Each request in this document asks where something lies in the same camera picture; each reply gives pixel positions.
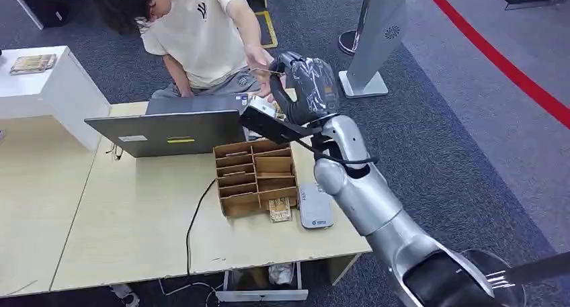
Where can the person's left hand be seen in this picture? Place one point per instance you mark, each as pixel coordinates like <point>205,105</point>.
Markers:
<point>259,60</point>

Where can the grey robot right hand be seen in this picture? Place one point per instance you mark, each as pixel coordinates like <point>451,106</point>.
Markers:
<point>311,89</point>

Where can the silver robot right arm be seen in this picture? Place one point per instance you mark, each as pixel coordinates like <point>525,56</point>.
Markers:
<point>378,202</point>

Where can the round dark stanchion base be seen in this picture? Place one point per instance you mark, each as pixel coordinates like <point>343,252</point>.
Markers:
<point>346,42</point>

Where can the person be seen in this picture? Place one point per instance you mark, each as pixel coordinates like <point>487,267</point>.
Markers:
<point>200,33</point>

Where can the grey kiosk stand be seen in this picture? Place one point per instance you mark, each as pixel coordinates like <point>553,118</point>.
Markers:
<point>378,33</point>

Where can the grey laptop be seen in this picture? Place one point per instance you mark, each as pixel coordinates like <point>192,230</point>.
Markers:
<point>178,133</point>

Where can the wooden card box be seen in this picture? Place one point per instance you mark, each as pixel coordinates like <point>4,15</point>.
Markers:
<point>240,180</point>

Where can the white flat device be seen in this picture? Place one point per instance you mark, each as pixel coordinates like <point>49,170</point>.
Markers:
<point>315,207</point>

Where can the patterned card stack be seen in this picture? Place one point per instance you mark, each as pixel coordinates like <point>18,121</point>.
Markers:
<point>279,210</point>

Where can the white bag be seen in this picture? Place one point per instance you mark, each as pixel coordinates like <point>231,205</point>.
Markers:
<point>280,274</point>

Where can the white cabinet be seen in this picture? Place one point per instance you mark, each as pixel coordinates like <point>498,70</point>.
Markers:
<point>53,96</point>

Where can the white under-desk tray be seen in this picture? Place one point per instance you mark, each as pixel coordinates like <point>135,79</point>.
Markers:
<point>262,294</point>

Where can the black case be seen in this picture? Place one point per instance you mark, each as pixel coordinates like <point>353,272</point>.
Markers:
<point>44,4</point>

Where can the pale wooden side desk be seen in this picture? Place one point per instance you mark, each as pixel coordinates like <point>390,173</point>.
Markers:
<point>35,207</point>

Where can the white power strip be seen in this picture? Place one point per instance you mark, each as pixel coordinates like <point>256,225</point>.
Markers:
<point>124,294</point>

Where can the chrome stanchion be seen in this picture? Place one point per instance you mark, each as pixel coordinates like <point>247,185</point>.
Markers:
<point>534,269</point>

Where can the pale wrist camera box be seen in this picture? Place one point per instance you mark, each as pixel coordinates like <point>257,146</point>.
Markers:
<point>262,107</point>

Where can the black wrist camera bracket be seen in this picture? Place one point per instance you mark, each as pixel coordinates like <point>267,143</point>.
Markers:
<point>271,127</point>

